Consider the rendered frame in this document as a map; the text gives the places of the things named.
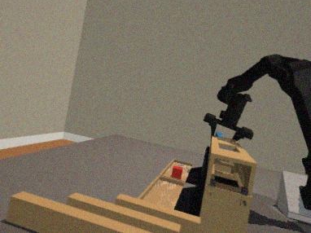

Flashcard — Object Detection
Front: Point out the red block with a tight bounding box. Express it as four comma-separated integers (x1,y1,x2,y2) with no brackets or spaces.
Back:
171,165,182,179

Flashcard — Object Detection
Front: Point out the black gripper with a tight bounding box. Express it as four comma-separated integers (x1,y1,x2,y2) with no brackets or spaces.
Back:
204,106,254,141

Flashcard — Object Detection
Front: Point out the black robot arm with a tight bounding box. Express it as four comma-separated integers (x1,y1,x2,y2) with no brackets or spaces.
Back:
217,54,311,210

